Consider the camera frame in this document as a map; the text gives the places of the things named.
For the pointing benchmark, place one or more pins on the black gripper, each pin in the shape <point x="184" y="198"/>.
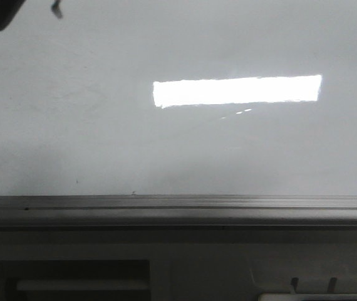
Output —
<point x="9" y="8"/>

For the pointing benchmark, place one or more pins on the white whiteboard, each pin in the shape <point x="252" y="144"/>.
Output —
<point x="180" y="97"/>

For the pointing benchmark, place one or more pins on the grey aluminium whiteboard frame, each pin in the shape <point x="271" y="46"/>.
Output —
<point x="180" y="210"/>

